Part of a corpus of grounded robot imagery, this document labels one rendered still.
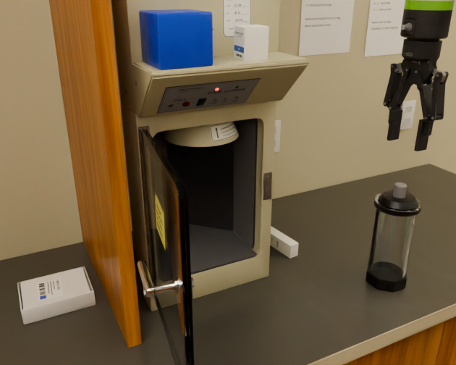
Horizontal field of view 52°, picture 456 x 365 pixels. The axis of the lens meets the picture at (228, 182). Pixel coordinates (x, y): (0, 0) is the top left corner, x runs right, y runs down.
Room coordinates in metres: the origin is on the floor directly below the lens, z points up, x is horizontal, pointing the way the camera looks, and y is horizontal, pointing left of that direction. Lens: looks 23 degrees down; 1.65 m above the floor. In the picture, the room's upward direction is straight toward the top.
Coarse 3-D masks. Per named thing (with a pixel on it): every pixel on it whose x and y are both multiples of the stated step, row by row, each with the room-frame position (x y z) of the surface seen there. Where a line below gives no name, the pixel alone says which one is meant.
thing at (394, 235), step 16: (384, 208) 0.97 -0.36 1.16; (416, 208) 0.97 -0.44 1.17; (384, 224) 0.98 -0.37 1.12; (400, 224) 0.96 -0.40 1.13; (384, 240) 0.97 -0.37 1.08; (400, 240) 0.96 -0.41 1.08; (384, 256) 0.97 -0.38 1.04; (400, 256) 0.96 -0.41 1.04; (384, 272) 0.96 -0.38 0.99; (400, 272) 0.96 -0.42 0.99
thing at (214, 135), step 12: (168, 132) 1.01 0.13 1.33; (180, 132) 0.99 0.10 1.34; (192, 132) 0.98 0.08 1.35; (204, 132) 0.98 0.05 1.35; (216, 132) 0.98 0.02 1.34; (228, 132) 1.00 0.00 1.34; (180, 144) 0.97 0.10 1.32; (192, 144) 0.97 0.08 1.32; (204, 144) 0.97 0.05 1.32; (216, 144) 0.97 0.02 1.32
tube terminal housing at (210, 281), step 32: (128, 0) 0.88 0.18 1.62; (160, 0) 0.91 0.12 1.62; (192, 0) 0.94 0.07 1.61; (256, 0) 1.00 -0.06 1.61; (128, 32) 0.88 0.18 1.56; (128, 64) 0.90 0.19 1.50; (128, 96) 0.92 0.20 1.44; (128, 128) 0.94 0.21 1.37; (160, 128) 0.90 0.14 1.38; (128, 160) 0.96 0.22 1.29; (256, 192) 1.04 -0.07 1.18; (256, 224) 1.04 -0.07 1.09; (256, 256) 1.01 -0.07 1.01; (224, 288) 0.97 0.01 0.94
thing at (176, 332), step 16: (144, 144) 0.84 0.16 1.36; (160, 160) 0.69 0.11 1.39; (160, 176) 0.70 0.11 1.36; (176, 176) 0.62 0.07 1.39; (160, 192) 0.71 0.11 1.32; (176, 192) 0.59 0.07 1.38; (176, 208) 0.60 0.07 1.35; (176, 224) 0.60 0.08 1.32; (160, 240) 0.74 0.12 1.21; (176, 240) 0.61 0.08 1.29; (160, 256) 0.75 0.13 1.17; (176, 256) 0.61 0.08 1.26; (160, 272) 0.76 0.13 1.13; (176, 272) 0.62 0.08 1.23; (160, 304) 0.79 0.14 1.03; (176, 304) 0.63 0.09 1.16; (176, 320) 0.64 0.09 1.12; (176, 336) 0.65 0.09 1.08; (176, 352) 0.65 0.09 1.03
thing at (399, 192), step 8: (400, 184) 1.01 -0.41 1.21; (384, 192) 1.03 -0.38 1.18; (392, 192) 1.03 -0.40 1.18; (400, 192) 0.99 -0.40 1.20; (384, 200) 0.99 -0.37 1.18; (392, 200) 0.98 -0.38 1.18; (400, 200) 0.98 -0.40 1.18; (408, 200) 0.98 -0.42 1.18; (416, 200) 0.99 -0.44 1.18; (392, 208) 0.97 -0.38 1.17; (400, 208) 0.96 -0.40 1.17; (408, 208) 0.96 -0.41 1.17
